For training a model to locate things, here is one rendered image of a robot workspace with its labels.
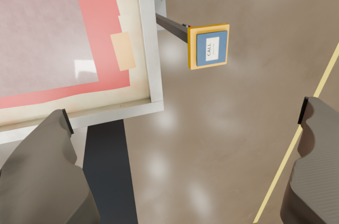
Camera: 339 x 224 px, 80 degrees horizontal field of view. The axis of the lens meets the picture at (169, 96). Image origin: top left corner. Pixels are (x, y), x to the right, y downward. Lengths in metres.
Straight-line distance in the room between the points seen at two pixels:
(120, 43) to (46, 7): 0.18
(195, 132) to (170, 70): 0.75
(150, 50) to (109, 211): 0.52
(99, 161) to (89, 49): 0.48
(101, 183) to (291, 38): 1.97
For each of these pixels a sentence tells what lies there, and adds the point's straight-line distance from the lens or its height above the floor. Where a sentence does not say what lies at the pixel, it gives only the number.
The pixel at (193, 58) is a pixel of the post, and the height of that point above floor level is 0.95.
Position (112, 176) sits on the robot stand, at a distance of 0.85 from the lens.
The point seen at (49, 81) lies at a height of 0.96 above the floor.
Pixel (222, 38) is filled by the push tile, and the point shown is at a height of 0.97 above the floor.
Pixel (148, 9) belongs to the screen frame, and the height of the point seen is 0.99.
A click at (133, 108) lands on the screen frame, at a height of 0.99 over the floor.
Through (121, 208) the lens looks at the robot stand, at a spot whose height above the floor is 1.09.
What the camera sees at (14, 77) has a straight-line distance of 0.66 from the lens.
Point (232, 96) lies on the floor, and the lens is 2.09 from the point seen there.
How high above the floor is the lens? 1.53
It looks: 58 degrees down
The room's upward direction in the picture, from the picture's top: 149 degrees clockwise
